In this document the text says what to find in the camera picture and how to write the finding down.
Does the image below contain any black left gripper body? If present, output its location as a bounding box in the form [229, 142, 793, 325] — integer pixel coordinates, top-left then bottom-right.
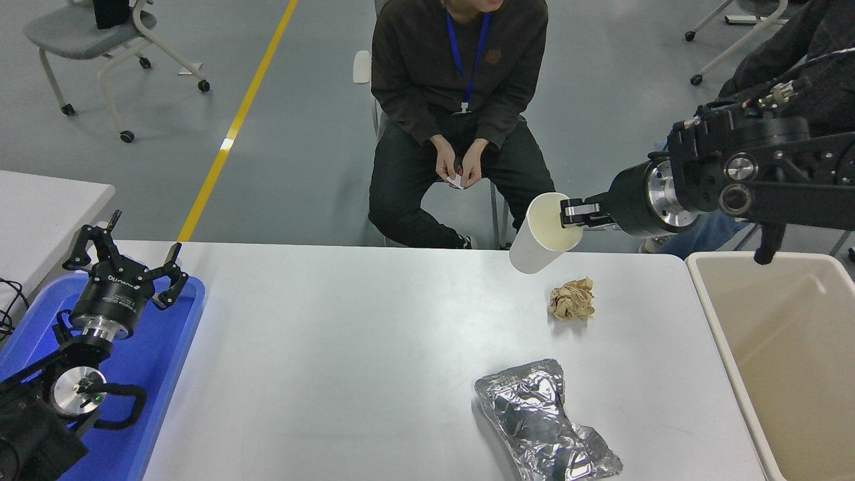
[69, 261, 156, 328]

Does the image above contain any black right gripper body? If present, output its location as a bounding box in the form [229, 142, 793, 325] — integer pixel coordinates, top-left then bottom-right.
[605, 162, 669, 239]

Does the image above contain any white paper cup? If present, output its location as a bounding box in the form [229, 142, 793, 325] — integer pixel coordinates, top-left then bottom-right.
[509, 192, 584, 275]

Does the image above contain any silver foil tray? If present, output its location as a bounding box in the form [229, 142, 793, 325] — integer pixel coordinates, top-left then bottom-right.
[474, 359, 623, 481]

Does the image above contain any person's left hand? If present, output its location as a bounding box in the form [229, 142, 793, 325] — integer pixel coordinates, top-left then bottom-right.
[460, 139, 490, 190]

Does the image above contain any person's right hand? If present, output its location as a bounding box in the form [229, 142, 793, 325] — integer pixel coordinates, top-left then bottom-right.
[433, 136, 463, 183]

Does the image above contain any white side table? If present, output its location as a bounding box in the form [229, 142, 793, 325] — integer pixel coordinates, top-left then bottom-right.
[0, 170, 116, 315]

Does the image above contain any crumpled tan paper ball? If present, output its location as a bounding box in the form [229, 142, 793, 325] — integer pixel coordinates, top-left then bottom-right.
[549, 277, 596, 322]

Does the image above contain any blue plastic tray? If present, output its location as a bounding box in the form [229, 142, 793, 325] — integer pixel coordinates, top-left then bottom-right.
[0, 273, 206, 481]

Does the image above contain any white-legged wheeled chair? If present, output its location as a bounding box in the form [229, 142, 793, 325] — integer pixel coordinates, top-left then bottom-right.
[684, 0, 802, 86]

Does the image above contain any grey wheeled office chair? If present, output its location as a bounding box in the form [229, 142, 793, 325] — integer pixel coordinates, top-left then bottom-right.
[23, 0, 212, 144]

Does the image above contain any black bag on chair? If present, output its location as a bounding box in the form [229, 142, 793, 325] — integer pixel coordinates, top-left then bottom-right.
[92, 0, 132, 31]

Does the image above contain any large pale beige bin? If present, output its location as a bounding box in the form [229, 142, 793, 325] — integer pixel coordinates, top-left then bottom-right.
[687, 251, 855, 481]

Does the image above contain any seated person in jeans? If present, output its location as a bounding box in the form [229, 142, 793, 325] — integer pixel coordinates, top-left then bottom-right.
[638, 0, 855, 261]

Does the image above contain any white-armed chair under person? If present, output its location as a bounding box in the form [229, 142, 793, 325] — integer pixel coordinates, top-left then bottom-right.
[353, 50, 515, 250]

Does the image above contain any black cable bundle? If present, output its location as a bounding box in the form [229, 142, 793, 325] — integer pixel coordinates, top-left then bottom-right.
[0, 277, 31, 345]

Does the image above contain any blue lanyard with badge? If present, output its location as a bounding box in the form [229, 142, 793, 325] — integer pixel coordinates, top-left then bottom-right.
[445, 9, 493, 114]

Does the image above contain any seated person with lanyard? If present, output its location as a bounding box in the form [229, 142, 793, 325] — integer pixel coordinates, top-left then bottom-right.
[368, 0, 556, 250]

